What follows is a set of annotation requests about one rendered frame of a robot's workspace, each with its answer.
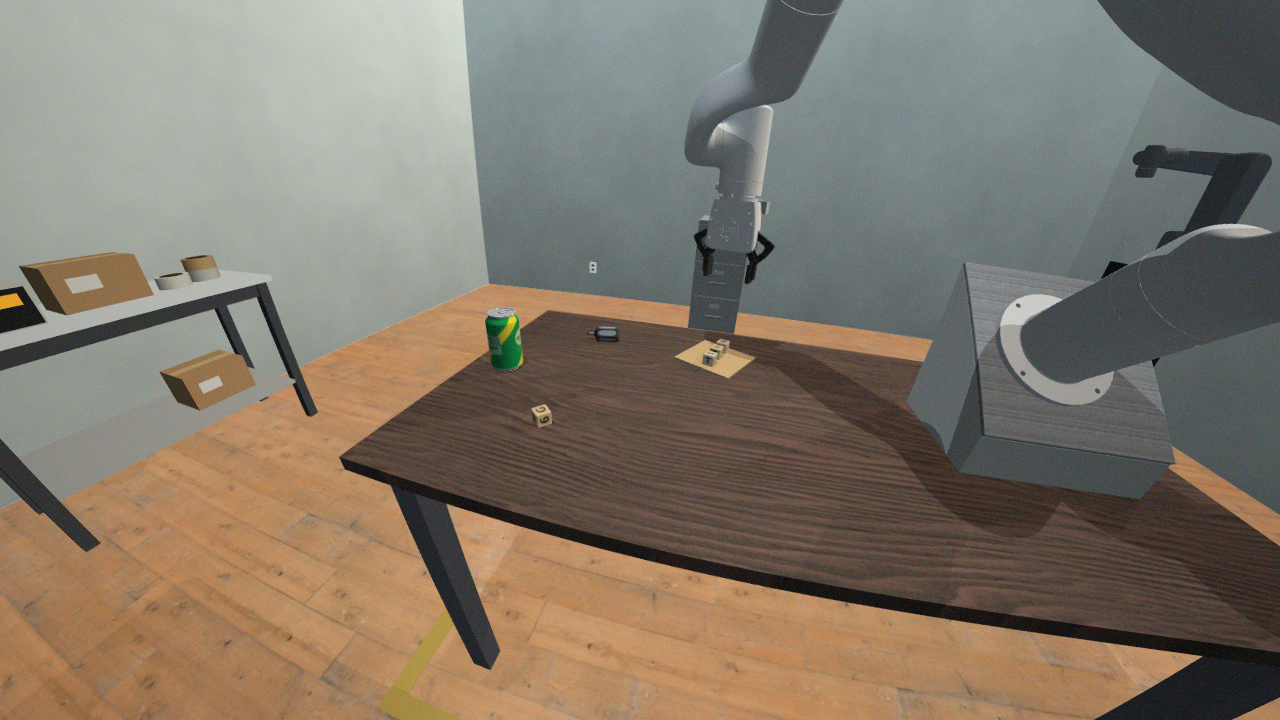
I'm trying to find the green drink can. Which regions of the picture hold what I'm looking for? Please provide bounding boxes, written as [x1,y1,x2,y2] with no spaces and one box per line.
[485,307,524,372]

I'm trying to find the tan square mat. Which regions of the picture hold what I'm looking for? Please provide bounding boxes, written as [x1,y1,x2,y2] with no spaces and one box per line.
[675,340,755,380]

